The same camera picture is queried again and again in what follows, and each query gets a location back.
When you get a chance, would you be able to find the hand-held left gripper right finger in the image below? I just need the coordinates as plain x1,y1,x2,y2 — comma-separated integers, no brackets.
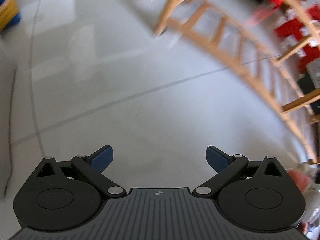
194,145,283,197

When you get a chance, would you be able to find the black table base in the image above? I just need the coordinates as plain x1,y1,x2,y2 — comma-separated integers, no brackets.
297,76,320,117

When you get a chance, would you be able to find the wooden shoe rack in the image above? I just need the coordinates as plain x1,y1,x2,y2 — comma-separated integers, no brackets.
152,0,320,164

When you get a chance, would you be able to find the pink plush duck slipper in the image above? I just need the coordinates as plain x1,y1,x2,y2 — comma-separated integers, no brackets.
287,169,310,198

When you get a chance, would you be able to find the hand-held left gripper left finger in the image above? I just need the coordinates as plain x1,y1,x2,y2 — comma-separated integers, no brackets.
37,145,127,197

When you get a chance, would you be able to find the blue and yellow box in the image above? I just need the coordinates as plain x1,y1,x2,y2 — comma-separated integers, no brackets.
0,0,22,33

